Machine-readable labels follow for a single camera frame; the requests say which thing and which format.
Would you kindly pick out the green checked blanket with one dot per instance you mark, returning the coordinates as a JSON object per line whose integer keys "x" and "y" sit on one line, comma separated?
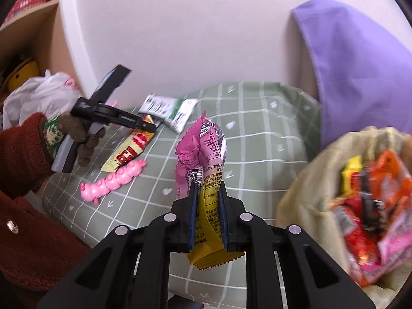
{"x": 257, "y": 141}

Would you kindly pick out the yellow red label wrapper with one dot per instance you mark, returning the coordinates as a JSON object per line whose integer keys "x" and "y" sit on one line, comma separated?
{"x": 127, "y": 153}

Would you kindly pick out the wooden shelf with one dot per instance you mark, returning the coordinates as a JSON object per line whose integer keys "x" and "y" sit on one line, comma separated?
{"x": 29, "y": 32}

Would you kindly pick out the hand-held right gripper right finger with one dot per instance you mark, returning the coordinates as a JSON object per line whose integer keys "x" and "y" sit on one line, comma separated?
{"x": 223, "y": 228}

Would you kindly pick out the yellow round object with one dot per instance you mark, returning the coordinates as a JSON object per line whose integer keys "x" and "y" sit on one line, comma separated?
{"x": 24, "y": 72}

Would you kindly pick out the purple cloth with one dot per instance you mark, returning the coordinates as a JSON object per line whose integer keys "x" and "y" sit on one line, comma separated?
{"x": 360, "y": 70}

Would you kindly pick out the white plastic bag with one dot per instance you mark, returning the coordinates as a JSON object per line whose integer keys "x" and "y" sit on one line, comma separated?
{"x": 38, "y": 96}

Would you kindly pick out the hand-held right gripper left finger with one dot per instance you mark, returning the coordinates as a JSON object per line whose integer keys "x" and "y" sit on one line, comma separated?
{"x": 193, "y": 222}

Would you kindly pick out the yellow crimped snack wrapper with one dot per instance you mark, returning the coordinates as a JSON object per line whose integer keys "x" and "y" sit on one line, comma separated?
{"x": 209, "y": 231}

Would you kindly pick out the person's left hand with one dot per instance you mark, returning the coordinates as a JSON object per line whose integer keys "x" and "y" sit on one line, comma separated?
{"x": 72, "y": 124}

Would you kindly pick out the pile of snack wrappers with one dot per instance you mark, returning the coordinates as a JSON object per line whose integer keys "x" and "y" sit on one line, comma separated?
{"x": 363, "y": 238}

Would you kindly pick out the person's left forearm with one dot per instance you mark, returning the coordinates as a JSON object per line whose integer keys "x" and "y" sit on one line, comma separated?
{"x": 22, "y": 148}

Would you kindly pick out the person's red coat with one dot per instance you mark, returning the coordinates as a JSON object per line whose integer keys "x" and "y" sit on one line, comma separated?
{"x": 35, "y": 251}

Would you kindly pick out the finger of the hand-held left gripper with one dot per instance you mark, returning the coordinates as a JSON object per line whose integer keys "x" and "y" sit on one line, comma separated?
{"x": 132, "y": 120}

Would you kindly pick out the pale yellow plastic bag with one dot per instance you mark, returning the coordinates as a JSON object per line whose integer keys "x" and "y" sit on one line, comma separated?
{"x": 305, "y": 180}

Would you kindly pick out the green white snack wrapper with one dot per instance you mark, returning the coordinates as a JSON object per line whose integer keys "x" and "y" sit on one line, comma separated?
{"x": 170, "y": 109}

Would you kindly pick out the pink foil snack wrapper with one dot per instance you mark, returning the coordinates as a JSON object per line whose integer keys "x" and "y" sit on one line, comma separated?
{"x": 193, "y": 154}

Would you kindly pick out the pink caterpillar toy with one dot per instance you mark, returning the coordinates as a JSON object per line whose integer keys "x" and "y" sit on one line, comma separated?
{"x": 111, "y": 182}

